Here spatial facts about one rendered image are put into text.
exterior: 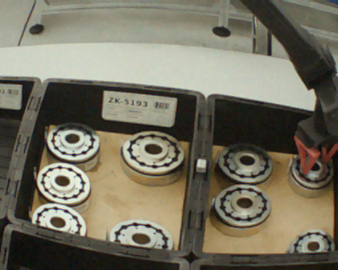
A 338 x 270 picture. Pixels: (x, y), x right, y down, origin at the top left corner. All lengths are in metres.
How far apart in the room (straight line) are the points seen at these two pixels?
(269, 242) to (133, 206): 0.24
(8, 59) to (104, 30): 1.46
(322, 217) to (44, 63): 0.86
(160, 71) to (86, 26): 1.54
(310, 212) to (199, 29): 2.10
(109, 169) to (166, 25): 2.03
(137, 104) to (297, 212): 0.35
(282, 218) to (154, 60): 0.68
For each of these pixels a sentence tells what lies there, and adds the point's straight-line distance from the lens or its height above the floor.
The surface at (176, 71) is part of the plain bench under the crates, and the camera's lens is 1.91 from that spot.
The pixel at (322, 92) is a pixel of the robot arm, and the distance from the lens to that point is 1.29.
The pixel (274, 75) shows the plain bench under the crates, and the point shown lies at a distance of 1.96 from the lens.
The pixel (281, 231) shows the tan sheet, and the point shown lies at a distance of 1.37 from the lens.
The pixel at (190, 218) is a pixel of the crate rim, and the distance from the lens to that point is 1.24.
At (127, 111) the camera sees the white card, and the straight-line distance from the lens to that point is 1.48.
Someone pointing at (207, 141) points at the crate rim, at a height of 0.93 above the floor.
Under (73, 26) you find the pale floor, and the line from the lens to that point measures 3.42.
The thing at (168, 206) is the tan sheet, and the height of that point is 0.83.
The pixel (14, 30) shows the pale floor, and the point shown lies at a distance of 3.45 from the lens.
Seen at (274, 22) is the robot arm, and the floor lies 1.22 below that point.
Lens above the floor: 1.79
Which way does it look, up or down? 39 degrees down
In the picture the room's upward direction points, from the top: 7 degrees clockwise
